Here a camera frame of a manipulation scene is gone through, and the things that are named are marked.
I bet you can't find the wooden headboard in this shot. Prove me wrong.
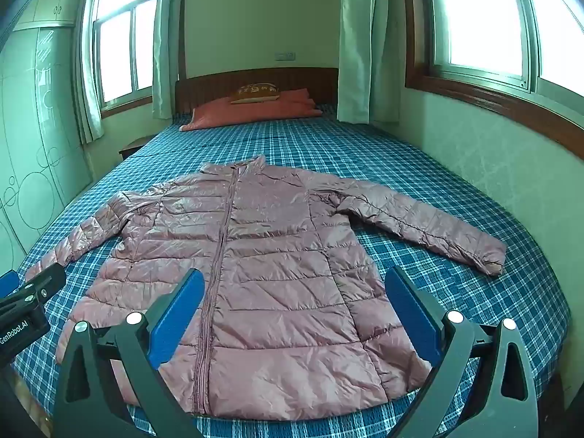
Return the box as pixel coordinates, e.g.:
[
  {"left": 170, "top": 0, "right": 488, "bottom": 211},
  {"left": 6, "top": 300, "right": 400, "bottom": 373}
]
[{"left": 174, "top": 68, "right": 339, "bottom": 115}]

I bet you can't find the pink puffer jacket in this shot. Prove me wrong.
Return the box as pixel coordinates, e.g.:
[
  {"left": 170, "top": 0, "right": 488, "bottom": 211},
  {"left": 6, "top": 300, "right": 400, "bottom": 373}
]
[{"left": 25, "top": 155, "right": 508, "bottom": 420}]

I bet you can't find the bed with blue plaid sheet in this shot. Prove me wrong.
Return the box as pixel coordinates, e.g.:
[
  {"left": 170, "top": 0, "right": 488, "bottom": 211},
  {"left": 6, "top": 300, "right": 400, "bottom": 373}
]
[{"left": 11, "top": 104, "right": 571, "bottom": 438}]

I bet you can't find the white framed window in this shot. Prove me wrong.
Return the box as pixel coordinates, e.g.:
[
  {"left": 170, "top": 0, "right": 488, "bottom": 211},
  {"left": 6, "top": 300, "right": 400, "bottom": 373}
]
[{"left": 91, "top": 0, "right": 158, "bottom": 122}]

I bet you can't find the wooden nightstand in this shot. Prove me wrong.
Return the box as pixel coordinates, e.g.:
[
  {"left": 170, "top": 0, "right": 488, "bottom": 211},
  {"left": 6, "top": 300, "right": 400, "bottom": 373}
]
[{"left": 119, "top": 139, "right": 147, "bottom": 160}]

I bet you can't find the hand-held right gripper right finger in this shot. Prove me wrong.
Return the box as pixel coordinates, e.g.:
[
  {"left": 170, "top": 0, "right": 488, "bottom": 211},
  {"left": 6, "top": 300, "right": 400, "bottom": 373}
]
[{"left": 384, "top": 265, "right": 539, "bottom": 438}]

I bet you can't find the pink pillow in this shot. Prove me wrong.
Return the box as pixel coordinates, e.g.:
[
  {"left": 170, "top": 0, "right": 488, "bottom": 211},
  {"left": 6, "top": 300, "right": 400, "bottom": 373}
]
[{"left": 179, "top": 87, "right": 324, "bottom": 132}]

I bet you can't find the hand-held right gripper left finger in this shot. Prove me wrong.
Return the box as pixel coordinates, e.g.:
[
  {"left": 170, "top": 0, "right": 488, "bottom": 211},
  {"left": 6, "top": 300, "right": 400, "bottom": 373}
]
[{"left": 54, "top": 268, "right": 206, "bottom": 438}]

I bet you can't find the pale patterned wardrobe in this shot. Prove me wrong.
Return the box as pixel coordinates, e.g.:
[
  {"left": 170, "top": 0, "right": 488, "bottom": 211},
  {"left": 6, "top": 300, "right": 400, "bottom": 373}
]
[{"left": 0, "top": 0, "right": 87, "bottom": 274}]

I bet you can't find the large window with wooden sill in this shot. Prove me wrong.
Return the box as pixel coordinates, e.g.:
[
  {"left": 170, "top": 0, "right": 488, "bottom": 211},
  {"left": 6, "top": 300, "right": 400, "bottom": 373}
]
[{"left": 404, "top": 0, "right": 584, "bottom": 160}]

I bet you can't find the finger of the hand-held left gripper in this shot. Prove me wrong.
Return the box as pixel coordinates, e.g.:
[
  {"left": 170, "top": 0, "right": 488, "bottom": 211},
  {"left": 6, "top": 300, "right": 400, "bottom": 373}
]
[
  {"left": 0, "top": 262, "right": 68, "bottom": 310},
  {"left": 0, "top": 271, "right": 19, "bottom": 299}
]

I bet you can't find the brown patterned cushion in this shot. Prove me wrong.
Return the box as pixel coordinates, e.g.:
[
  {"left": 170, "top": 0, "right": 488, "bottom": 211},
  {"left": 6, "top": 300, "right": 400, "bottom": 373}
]
[{"left": 229, "top": 83, "right": 280, "bottom": 105}]

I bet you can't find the pale green curtain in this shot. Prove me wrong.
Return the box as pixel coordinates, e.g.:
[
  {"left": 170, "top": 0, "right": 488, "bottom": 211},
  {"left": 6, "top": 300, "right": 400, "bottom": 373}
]
[
  {"left": 337, "top": 0, "right": 414, "bottom": 125},
  {"left": 152, "top": 0, "right": 185, "bottom": 122},
  {"left": 75, "top": 0, "right": 105, "bottom": 144}
]

